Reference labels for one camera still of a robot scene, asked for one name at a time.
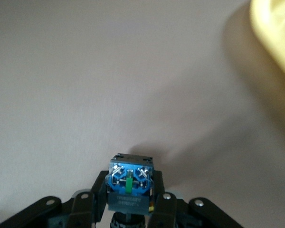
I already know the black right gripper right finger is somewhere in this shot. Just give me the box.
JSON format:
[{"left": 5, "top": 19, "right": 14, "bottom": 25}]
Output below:
[{"left": 148, "top": 170, "right": 244, "bottom": 228}]

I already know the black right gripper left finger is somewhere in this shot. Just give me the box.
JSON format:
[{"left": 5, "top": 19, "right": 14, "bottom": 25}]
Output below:
[{"left": 0, "top": 170, "right": 110, "bottom": 228}]

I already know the yellow push button switch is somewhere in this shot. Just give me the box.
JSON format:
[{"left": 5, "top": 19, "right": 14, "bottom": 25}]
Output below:
[{"left": 105, "top": 153, "right": 157, "bottom": 228}]

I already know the yellow plastic tray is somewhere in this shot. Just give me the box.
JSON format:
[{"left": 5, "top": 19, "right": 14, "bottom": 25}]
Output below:
[{"left": 249, "top": 0, "right": 285, "bottom": 87}]

